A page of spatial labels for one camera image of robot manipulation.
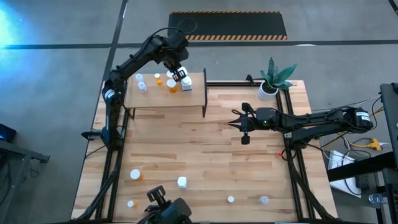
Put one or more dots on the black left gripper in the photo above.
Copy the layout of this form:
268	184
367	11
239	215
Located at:
177	46

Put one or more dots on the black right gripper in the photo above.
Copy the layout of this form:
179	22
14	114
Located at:
265	118

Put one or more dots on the white round bottle blue label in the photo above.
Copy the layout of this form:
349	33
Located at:
186	82

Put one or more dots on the small orange bottle white cap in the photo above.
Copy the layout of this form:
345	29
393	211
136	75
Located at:
131	203
158	79

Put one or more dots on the small white capped bottle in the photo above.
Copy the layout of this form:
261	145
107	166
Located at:
230	199

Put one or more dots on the white square melatonin bottle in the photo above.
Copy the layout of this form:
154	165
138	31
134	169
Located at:
182	182

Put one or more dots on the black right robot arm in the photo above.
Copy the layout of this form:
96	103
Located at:
326	119

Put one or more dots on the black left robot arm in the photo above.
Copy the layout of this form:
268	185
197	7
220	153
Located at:
124	67

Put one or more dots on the small red clip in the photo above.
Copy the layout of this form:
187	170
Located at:
276	152

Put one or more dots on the green plant in white pot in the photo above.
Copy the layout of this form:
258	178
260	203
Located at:
275	76

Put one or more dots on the black floor mat striped edges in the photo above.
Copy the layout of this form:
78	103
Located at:
233	25

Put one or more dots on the white box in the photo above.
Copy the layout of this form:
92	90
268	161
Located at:
339	161

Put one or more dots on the black side table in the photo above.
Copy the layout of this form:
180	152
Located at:
390	102

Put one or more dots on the clear plastic water bottle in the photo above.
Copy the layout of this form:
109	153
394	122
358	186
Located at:
377	199

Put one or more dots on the black desk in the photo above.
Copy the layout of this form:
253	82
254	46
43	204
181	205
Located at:
18	155

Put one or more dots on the black aluminium rig frame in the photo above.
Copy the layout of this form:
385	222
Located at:
230	84

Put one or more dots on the black frame bracket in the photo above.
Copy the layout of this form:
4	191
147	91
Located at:
249	79

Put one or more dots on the black camera rig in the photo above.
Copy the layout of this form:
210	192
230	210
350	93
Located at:
171	210

